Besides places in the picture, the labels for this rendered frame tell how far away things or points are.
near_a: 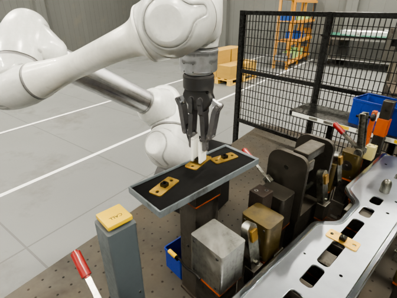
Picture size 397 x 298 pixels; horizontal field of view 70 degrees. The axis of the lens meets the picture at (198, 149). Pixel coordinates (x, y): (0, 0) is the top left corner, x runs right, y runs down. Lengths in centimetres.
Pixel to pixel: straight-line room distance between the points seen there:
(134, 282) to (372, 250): 62
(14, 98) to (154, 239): 74
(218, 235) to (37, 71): 60
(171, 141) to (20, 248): 169
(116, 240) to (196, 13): 48
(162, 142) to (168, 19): 75
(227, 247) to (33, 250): 197
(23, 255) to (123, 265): 179
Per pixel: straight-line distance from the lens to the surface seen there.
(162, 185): 74
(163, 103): 122
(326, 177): 100
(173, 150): 116
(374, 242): 95
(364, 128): 125
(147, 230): 131
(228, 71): 641
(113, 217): 67
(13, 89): 89
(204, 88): 67
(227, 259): 65
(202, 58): 65
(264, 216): 79
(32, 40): 99
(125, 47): 55
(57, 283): 122
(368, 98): 181
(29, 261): 242
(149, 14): 46
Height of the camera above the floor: 158
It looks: 27 degrees down
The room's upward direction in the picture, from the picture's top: straight up
